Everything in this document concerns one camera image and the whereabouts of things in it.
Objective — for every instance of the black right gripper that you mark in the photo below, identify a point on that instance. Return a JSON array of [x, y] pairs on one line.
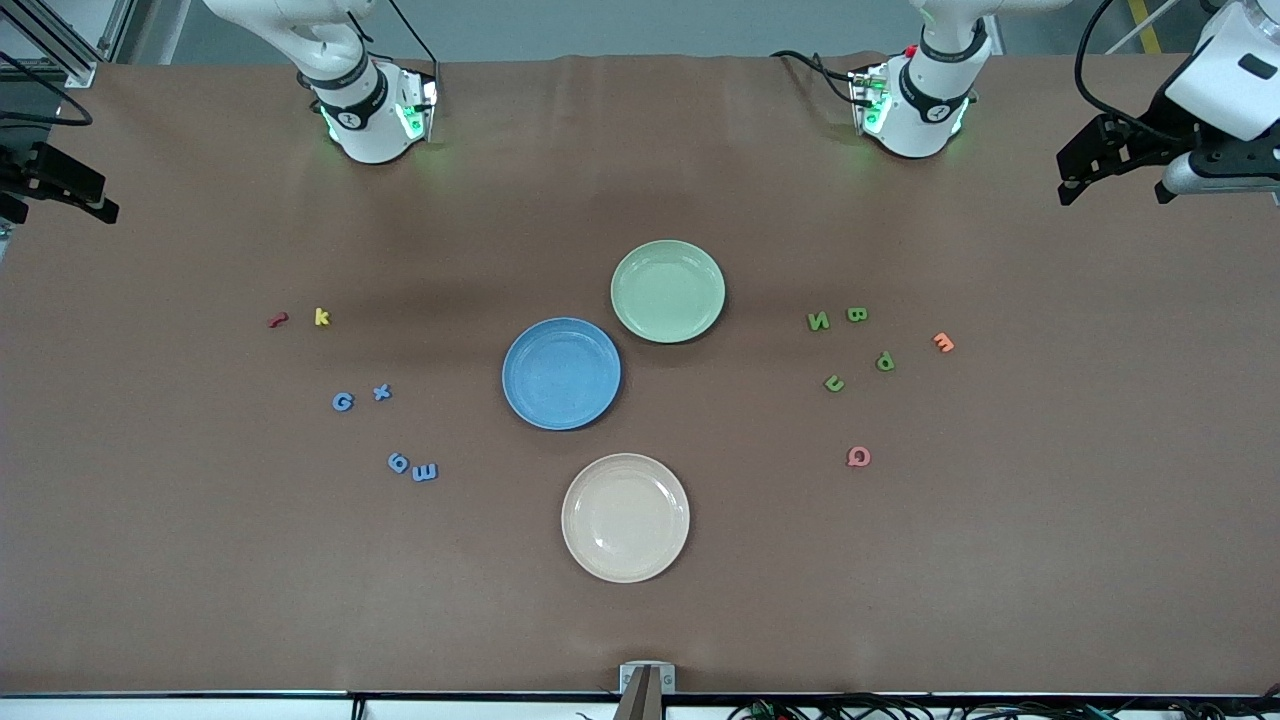
[[28, 170]]

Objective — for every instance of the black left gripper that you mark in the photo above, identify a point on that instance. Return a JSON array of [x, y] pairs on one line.
[[1150, 140]]

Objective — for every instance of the green foam letter N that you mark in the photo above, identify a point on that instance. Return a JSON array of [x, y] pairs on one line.
[[818, 321]]

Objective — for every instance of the blue foam letter G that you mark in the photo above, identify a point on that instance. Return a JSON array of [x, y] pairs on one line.
[[336, 402], [397, 462]]

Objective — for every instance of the blue foam letter E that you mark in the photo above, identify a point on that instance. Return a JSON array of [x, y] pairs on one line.
[[425, 471]]

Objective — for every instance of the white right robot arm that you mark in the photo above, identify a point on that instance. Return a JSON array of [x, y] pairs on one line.
[[365, 130]]

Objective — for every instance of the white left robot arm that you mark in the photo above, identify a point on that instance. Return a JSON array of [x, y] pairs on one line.
[[925, 110]]

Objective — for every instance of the orange foam letter E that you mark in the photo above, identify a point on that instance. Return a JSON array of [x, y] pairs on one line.
[[943, 342]]

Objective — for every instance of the pink foam letter Q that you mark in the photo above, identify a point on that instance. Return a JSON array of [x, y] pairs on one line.
[[851, 457]]

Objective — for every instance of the brown table cover sheet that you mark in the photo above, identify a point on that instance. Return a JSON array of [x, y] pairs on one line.
[[200, 600]]

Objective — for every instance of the light green plate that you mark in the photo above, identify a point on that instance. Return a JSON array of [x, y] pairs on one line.
[[668, 291]]

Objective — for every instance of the blue plate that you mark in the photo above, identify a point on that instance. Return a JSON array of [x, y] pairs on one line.
[[561, 374]]

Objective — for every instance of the beige plate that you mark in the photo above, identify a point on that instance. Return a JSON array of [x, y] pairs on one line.
[[625, 518]]

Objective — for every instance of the aluminium frame profile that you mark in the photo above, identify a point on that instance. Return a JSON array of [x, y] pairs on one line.
[[80, 72]]

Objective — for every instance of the grey metal pole bracket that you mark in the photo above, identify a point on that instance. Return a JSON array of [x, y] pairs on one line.
[[630, 678]]

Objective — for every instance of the tan camera pole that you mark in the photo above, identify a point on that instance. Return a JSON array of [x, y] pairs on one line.
[[642, 700]]

